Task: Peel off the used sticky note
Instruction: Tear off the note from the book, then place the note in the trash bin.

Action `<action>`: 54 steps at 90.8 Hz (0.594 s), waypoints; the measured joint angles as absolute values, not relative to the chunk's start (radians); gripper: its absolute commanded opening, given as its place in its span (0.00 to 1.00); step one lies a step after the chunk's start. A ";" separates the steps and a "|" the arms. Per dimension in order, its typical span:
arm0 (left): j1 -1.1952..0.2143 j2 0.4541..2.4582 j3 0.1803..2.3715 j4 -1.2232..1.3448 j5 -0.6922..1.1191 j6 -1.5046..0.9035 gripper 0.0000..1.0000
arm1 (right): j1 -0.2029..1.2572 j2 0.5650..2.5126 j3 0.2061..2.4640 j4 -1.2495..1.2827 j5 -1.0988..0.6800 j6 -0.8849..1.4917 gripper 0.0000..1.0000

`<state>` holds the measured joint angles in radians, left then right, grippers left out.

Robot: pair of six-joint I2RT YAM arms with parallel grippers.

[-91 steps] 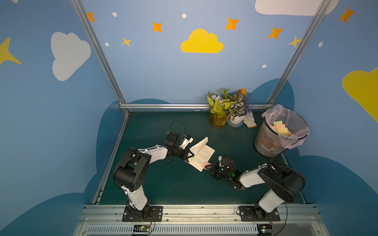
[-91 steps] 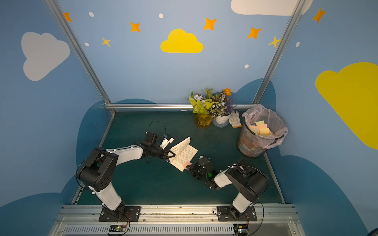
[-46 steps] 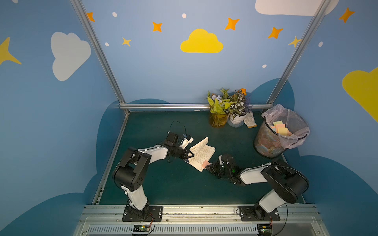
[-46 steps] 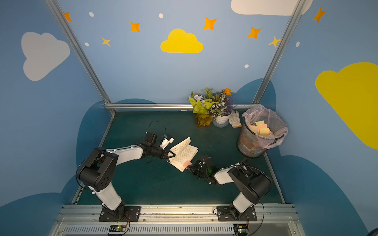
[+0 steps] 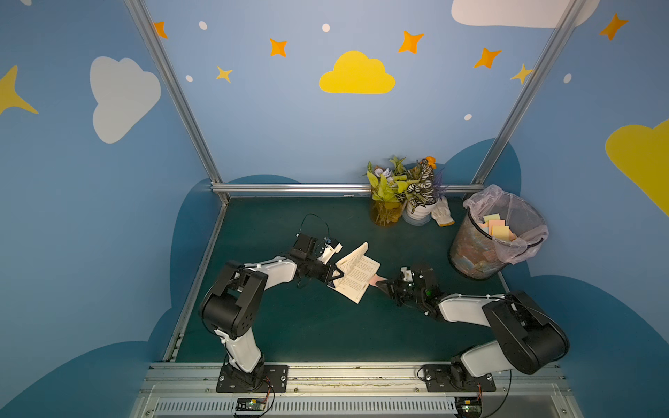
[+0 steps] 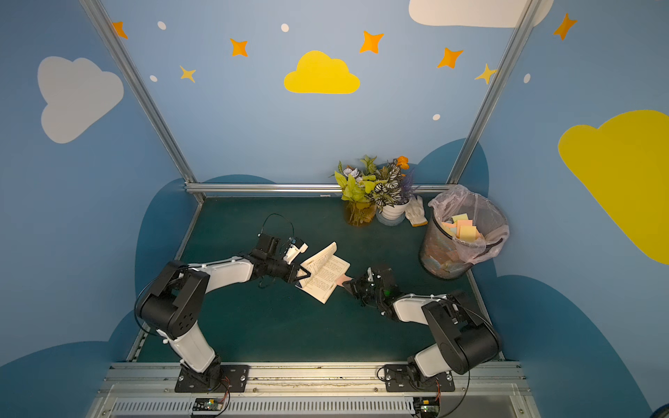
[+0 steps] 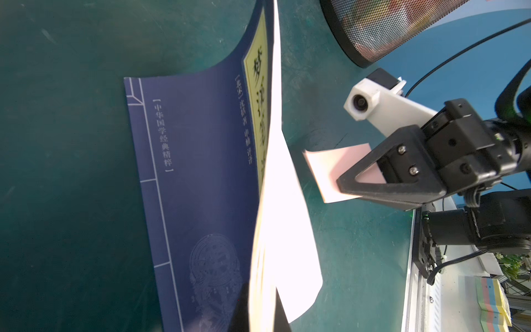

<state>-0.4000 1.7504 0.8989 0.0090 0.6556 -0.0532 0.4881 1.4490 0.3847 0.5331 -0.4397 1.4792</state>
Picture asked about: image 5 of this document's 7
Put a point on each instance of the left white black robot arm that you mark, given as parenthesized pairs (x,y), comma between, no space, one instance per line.
(231,305)

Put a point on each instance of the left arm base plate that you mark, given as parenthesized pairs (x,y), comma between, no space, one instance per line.
(263,377)

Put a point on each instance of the patterned plant in white pot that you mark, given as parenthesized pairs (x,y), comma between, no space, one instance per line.
(423,191)

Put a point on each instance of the translucent plastic bin liner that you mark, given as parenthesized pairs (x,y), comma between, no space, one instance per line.
(525,222)

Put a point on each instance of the circuit board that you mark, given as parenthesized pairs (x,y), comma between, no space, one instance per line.
(249,406)
(468,407)

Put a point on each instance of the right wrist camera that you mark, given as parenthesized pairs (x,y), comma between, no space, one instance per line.
(418,274)

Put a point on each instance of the aluminium frame back bar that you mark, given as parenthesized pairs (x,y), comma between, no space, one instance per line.
(257,189)

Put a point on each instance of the white work glove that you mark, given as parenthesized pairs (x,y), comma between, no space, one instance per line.
(441,213)

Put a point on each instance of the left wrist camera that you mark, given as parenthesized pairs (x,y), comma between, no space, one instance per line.
(331,247)

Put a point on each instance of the aluminium frame post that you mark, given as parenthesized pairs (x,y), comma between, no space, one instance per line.
(549,55)
(142,19)

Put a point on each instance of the left circuit board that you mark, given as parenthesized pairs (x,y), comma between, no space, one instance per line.
(249,406)

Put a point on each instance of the discarded sticky notes in bin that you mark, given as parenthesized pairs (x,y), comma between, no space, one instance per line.
(495,226)

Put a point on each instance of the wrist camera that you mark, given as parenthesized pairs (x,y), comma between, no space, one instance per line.
(418,274)
(331,247)

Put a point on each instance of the aluminium front rail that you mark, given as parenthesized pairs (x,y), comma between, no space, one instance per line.
(351,389)

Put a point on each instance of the black mesh trash bin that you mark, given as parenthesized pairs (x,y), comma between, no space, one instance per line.
(471,254)

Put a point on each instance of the aluminium frame left post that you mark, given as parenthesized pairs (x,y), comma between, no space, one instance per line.
(142,19)

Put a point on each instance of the green plant in amber vase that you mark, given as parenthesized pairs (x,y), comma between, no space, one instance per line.
(388,188)

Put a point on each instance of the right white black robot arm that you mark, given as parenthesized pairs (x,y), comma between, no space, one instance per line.
(525,337)

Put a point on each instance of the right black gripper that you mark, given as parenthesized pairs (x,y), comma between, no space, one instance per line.
(397,287)

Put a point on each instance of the pink sticky note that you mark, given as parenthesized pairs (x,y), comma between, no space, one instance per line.
(376,280)

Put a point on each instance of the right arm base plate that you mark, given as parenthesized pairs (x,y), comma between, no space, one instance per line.
(443,378)

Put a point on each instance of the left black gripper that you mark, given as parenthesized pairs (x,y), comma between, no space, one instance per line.
(324,270)

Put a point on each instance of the purple covered book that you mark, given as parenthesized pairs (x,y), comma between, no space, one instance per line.
(358,270)

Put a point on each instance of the right circuit board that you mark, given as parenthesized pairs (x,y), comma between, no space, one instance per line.
(468,407)

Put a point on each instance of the aluminium frame right post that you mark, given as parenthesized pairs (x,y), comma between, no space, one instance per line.
(549,55)

